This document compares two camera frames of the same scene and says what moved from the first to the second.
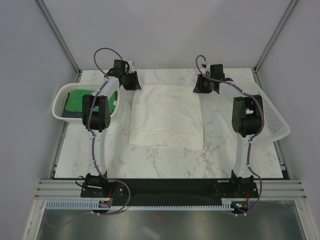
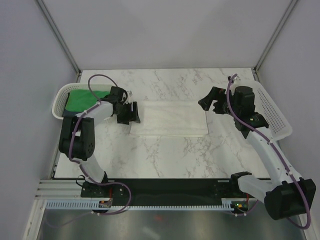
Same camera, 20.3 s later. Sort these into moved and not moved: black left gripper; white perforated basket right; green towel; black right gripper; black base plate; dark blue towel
Moved: black left gripper; black right gripper
Not moved: white perforated basket right; black base plate; dark blue towel; green towel
